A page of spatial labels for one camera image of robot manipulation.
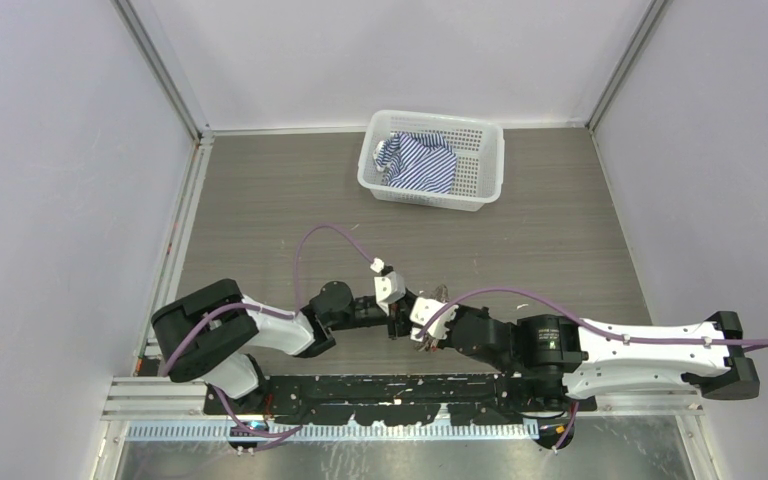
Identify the blue striped shirt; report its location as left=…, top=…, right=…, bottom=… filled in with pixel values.
left=373, top=132, right=458, bottom=194

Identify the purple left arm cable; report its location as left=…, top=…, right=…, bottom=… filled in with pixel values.
left=158, top=223, right=385, bottom=453

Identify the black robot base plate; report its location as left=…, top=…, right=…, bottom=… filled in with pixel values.
left=227, top=374, right=573, bottom=426

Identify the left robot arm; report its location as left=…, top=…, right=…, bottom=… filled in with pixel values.
left=150, top=273, right=417, bottom=414

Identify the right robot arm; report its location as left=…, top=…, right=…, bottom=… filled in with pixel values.
left=410, top=299, right=760, bottom=411

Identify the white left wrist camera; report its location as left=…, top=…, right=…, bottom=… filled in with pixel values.
left=370, top=257, right=406, bottom=310

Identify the white plastic basket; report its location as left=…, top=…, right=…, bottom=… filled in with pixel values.
left=357, top=110, right=505, bottom=212

